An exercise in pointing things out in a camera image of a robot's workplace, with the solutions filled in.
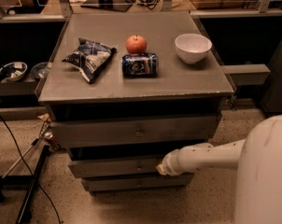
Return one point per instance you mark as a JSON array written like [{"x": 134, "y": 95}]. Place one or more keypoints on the grey bottom drawer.
[{"x": 142, "y": 181}]

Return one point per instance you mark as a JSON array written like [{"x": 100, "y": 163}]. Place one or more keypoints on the grey wooden drawer cabinet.
[{"x": 176, "y": 89}]

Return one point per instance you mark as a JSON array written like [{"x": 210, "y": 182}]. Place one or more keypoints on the grey top drawer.
[{"x": 109, "y": 132}]

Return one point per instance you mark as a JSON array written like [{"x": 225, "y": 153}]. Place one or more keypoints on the white ceramic bowl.
[{"x": 192, "y": 48}]

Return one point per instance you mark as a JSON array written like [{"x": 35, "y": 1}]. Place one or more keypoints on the blue white chip bag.
[{"x": 89, "y": 58}]

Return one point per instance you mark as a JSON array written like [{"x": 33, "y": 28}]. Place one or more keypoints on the red apple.
[{"x": 136, "y": 44}]

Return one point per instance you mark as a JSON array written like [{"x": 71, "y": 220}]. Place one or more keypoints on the black monitor stand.
[{"x": 112, "y": 5}]

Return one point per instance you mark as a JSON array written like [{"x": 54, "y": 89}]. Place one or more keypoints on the bowl with blue items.
[{"x": 14, "y": 71}]

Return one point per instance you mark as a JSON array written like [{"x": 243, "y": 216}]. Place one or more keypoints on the blue soda can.
[{"x": 144, "y": 64}]

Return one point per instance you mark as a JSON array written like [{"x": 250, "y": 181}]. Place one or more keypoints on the grey side shelf beam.
[{"x": 247, "y": 74}]

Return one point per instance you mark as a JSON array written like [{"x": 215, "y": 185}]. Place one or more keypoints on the black metal stand base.
[{"x": 27, "y": 182}]

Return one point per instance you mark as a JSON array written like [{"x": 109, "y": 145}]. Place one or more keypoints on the grey drawer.
[
  {"x": 109, "y": 132},
  {"x": 116, "y": 166},
  {"x": 142, "y": 181}
]

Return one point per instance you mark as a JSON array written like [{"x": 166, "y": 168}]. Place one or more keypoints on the blue glass bowl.
[{"x": 40, "y": 70}]

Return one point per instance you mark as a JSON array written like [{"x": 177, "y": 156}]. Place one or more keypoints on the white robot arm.
[{"x": 258, "y": 162}]

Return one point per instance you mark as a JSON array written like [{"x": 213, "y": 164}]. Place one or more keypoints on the foam gripper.
[{"x": 169, "y": 164}]

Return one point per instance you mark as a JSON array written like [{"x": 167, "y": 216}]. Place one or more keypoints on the white stick with metal cap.
[{"x": 41, "y": 138}]

